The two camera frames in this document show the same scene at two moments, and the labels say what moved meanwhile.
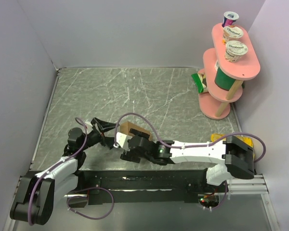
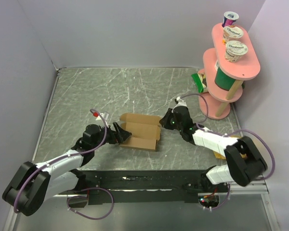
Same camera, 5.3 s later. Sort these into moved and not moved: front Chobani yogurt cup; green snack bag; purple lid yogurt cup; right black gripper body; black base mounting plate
Moved: right black gripper body
Not moved: purple lid yogurt cup; front Chobani yogurt cup; green snack bag; black base mounting plate
